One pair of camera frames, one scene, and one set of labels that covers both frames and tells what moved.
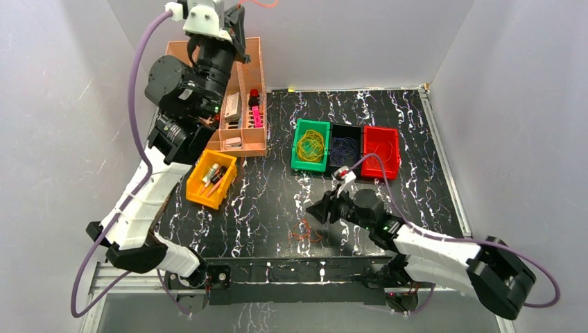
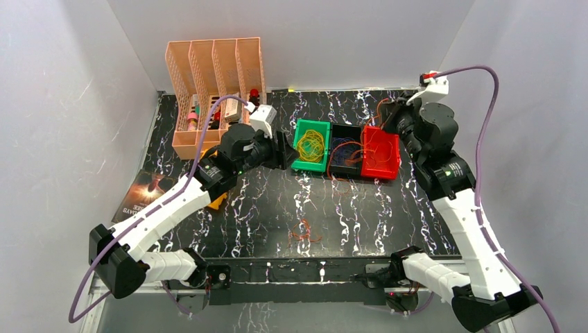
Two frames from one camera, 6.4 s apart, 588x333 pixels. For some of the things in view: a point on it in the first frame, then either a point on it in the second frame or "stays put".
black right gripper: x=329 y=203 → x=392 y=111
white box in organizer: x=234 y=107 stays put
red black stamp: x=253 y=100 stays put
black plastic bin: x=346 y=147 stays put
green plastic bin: x=321 y=126 stays put
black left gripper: x=234 y=35 → x=280 y=150
